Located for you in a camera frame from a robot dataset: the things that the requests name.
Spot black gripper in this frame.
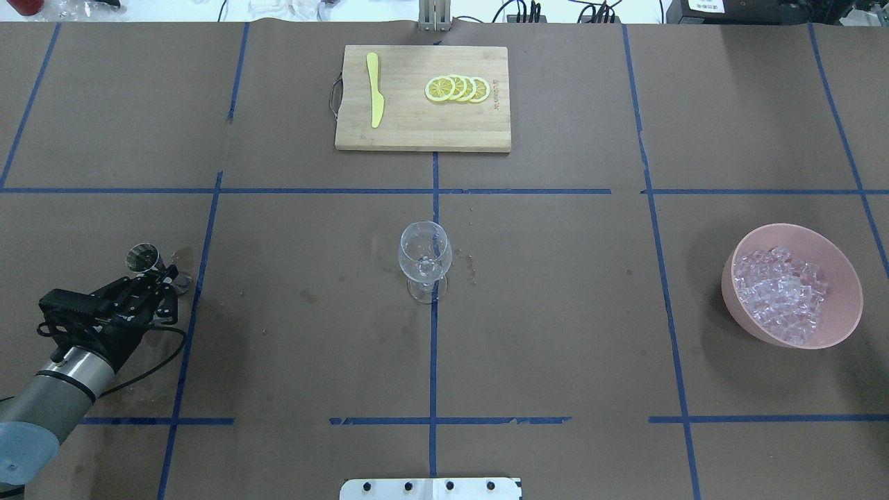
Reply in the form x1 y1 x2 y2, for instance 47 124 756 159
53 268 180 374

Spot steel double jigger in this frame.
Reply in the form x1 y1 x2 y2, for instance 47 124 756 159
125 243 193 295

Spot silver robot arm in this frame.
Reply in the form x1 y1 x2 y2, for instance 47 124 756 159
1 266 192 499

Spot clear wine glass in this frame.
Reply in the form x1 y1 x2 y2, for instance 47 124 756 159
398 221 453 305

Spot pile of clear ice cubes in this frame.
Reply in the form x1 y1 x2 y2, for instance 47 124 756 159
733 246 831 346

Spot yellow plastic knife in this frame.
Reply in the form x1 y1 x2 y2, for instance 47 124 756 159
366 53 386 128

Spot red bottle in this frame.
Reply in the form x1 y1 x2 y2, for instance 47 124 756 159
6 0 44 17

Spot bamboo cutting board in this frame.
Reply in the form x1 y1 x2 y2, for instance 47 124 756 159
335 45 513 154

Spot lemon slice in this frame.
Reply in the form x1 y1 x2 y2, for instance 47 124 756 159
447 75 471 101
467 76 491 103
424 76 456 102
457 76 477 102

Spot pink bowl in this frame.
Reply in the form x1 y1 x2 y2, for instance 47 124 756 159
720 224 864 349

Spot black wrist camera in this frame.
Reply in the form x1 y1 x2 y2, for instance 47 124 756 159
36 289 107 342

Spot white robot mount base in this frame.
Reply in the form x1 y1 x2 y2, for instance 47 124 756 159
339 477 523 499

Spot aluminium frame post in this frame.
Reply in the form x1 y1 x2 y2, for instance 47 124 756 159
418 0 453 32

